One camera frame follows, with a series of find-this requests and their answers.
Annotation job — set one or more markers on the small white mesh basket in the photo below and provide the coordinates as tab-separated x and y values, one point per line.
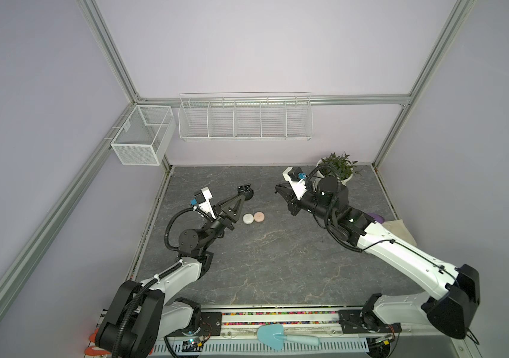
144	137

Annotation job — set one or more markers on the long white wire basket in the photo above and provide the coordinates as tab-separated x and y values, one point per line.
246	116

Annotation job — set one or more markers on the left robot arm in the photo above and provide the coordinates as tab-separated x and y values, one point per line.
143	312

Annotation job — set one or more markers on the white vented cable duct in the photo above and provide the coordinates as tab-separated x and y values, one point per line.
250	347

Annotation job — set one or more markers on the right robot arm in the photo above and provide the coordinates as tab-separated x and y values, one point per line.
451	294

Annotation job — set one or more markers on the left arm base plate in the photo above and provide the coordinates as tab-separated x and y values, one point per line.
206	324

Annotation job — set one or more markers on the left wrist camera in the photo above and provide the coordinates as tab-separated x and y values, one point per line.
201	202

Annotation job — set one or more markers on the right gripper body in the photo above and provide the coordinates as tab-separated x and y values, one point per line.
309	203

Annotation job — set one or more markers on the beige grey work glove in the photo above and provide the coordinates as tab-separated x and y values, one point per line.
398	228

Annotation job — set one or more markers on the potted green plant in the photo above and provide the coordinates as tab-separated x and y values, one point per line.
344	165

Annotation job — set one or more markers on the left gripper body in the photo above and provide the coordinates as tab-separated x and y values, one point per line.
221	223

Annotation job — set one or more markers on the red white garden glove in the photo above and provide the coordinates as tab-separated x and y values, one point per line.
92	350

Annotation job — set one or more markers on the pink earbud charging case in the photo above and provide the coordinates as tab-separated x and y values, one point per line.
259	217

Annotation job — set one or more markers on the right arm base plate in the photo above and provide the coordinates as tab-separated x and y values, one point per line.
353	321

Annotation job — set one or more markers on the black earbud charging case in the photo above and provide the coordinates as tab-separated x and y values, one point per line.
246	190

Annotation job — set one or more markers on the purple pink garden scoop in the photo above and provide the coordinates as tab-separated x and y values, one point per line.
377	218

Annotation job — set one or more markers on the teal garden trowel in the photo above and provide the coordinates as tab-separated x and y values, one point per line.
274	337

